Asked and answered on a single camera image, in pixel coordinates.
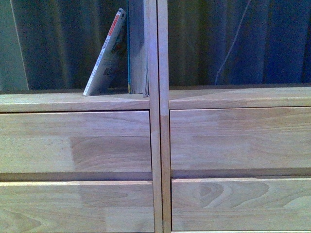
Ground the white book with red spine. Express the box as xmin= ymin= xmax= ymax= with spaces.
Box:
xmin=83 ymin=8 xmax=127 ymax=96

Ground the right wooden shelf unit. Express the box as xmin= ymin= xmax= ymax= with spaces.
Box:
xmin=157 ymin=0 xmax=311 ymax=233

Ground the wooden shelf unit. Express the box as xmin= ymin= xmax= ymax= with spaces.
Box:
xmin=157 ymin=0 xmax=311 ymax=233
xmin=0 ymin=0 xmax=163 ymax=233

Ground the left wooden shelf unit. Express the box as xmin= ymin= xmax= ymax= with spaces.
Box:
xmin=0 ymin=0 xmax=163 ymax=233

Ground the upper left wooden drawer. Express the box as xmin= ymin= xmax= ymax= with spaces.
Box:
xmin=0 ymin=111 xmax=151 ymax=173

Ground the wooden drawer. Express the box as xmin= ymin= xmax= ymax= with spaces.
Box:
xmin=0 ymin=181 xmax=155 ymax=233
xmin=0 ymin=111 xmax=151 ymax=173
xmin=172 ymin=178 xmax=311 ymax=231
xmin=170 ymin=107 xmax=311 ymax=171

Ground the dark blue curtain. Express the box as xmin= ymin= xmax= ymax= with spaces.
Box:
xmin=10 ymin=0 xmax=311 ymax=90

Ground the lower right wooden drawer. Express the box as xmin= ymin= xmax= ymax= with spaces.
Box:
xmin=172 ymin=178 xmax=311 ymax=231

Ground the lower left wooden drawer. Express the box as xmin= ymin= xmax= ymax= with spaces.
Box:
xmin=0 ymin=181 xmax=155 ymax=233

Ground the thick upright teal-cover book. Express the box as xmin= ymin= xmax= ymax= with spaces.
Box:
xmin=127 ymin=0 xmax=149 ymax=97

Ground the upper right wooden drawer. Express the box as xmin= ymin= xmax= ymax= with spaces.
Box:
xmin=170 ymin=107 xmax=311 ymax=171

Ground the thin white hanging cable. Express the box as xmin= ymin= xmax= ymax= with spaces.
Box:
xmin=214 ymin=0 xmax=252 ymax=85

